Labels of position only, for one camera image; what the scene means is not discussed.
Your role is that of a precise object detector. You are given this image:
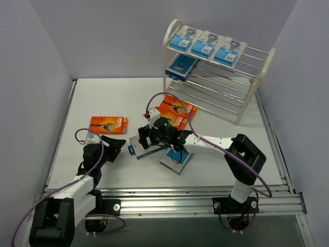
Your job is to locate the grey Harry's box blue razor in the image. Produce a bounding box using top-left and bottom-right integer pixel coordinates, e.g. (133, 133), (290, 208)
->
(127, 133), (168, 160)

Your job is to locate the clear Gillette blister pack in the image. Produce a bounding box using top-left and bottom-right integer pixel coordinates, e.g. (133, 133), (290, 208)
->
(168, 25), (203, 52)
(191, 31), (225, 59)

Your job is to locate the white Gillette Skinguard razor pack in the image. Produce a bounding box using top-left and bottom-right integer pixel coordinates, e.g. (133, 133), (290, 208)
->
(213, 37), (247, 68)

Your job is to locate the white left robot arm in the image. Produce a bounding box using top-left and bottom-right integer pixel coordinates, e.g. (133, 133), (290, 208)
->
(29, 135), (126, 246)

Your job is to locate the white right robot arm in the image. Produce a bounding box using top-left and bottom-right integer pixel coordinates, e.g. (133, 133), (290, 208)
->
(138, 117), (266, 213)

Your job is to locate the cream metal-rod shelf rack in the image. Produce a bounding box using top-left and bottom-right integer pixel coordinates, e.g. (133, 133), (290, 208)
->
(162, 19), (276, 126)

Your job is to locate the orange Gillette Fusion5 box middle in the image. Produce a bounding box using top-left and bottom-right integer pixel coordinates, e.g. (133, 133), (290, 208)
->
(155, 103), (188, 130)

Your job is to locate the orange gillette fusion5 box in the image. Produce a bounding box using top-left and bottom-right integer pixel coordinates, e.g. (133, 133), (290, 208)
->
(155, 103), (188, 130)
(159, 95), (197, 118)
(89, 116), (128, 134)

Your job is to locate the orange Gillette Fusion5 box left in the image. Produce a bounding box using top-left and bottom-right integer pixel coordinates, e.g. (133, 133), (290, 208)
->
(89, 116), (128, 134)

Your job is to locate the orange Gillette Fusion5 box right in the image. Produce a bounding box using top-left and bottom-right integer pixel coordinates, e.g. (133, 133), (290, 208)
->
(159, 95), (197, 118)

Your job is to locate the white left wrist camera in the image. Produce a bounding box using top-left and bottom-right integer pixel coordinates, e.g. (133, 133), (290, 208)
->
(78, 132), (101, 145)

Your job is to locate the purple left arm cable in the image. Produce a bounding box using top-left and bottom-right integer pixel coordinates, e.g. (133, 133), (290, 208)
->
(10, 128), (126, 247)

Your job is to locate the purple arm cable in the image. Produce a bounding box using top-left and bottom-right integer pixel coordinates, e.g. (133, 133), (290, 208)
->
(145, 92), (272, 227)
(10, 128), (126, 247)

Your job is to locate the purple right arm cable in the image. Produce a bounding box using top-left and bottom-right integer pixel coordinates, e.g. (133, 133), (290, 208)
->
(145, 92), (272, 227)

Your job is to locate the aluminium mounting rail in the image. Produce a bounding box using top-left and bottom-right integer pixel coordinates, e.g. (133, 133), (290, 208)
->
(101, 184), (306, 219)

